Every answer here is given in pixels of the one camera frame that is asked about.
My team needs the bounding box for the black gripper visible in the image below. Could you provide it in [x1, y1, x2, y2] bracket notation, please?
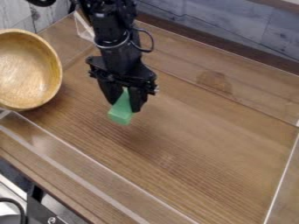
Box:
[85, 38, 156, 113]

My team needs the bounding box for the green rectangular stick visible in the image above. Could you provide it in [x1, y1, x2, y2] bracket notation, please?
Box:
[106, 89, 133, 125]

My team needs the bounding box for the wooden bowl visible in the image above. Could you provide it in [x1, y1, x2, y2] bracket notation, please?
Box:
[0, 29, 62, 111]

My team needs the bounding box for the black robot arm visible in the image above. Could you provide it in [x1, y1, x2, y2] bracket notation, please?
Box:
[77, 0, 157, 113]

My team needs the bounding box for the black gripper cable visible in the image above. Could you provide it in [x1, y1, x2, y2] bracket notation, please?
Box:
[129, 27, 154, 54]

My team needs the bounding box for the clear acrylic corner bracket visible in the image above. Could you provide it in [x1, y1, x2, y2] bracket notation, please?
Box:
[73, 11, 94, 42]

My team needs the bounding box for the clear acrylic back wall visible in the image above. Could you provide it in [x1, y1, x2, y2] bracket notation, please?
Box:
[38, 10, 299, 126]

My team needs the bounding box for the clear acrylic wall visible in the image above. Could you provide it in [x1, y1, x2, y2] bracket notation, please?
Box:
[0, 110, 200, 224]
[38, 10, 299, 126]

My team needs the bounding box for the clear acrylic front wall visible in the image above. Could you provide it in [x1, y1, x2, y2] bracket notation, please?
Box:
[0, 110, 200, 224]

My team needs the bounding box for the black cable on floor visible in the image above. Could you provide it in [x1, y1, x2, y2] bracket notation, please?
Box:
[0, 197, 28, 224]

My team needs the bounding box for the black table leg bracket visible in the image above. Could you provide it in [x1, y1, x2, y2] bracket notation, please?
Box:
[25, 185, 68, 224]

